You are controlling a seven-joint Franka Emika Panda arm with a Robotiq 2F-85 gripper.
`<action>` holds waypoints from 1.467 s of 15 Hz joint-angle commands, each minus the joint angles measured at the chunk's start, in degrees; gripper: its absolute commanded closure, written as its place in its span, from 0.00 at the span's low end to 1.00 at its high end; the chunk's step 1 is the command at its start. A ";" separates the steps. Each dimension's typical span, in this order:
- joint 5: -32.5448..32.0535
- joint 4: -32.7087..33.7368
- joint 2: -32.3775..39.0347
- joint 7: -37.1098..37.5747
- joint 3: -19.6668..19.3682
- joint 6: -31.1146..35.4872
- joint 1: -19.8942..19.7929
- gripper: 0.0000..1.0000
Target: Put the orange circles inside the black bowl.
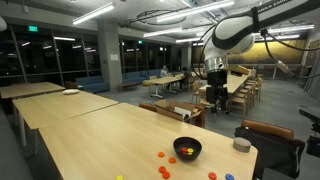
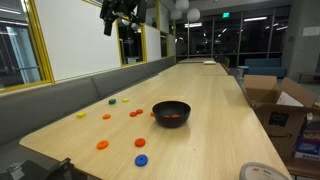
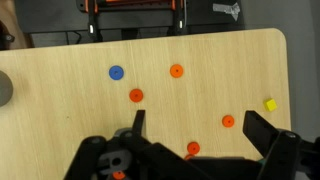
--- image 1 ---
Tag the white globe lamp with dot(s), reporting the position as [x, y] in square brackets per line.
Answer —
[1, 24]

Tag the yellow disc with hole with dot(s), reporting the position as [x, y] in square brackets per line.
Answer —
[190, 150]

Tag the light wooden table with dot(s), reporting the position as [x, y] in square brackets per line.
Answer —
[60, 106]
[30, 89]

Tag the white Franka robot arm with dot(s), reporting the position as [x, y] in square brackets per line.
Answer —
[230, 33]

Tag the light behind glass wall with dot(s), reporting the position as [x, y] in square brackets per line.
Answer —
[65, 38]

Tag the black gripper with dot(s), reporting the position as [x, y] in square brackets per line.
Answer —
[217, 94]

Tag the blue sofa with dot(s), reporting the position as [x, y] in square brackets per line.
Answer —
[92, 83]
[133, 77]

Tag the yellow round stool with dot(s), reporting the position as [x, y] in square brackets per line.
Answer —
[146, 83]

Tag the wooden chair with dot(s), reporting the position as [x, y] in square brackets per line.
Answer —
[256, 85]
[196, 90]
[238, 100]

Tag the low wooden bench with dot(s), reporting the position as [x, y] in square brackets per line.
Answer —
[126, 85]

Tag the white paper notice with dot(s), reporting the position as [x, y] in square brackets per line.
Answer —
[114, 57]

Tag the blue disc with hole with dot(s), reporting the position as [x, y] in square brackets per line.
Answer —
[229, 177]

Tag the grey cylindrical container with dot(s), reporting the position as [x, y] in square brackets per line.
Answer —
[242, 144]

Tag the black camera stand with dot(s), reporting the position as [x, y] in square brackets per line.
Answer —
[313, 146]

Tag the long wooden table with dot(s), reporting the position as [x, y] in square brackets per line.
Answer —
[235, 81]

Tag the golden wall mural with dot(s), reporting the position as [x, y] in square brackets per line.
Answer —
[266, 55]

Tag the white paper sheet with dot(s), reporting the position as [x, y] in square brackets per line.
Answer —
[182, 112]

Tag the seated person light shirt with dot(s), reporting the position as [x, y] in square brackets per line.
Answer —
[164, 71]

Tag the white plate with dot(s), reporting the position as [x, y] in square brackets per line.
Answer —
[71, 91]

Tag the green exit sign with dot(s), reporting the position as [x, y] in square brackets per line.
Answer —
[33, 28]

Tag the brown leather chair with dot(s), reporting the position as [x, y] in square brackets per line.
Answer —
[147, 106]
[266, 128]

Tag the black bowl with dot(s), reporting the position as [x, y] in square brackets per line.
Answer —
[196, 148]

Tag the wooden table white legs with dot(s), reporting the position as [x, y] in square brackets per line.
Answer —
[163, 80]

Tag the red disc with hole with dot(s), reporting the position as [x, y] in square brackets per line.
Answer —
[212, 175]
[184, 150]

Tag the yellow wooden block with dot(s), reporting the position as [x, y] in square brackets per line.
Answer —
[119, 177]

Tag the seated person dark clothes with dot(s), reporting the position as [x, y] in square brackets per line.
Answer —
[184, 77]

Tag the black bag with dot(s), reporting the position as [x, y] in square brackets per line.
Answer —
[270, 153]

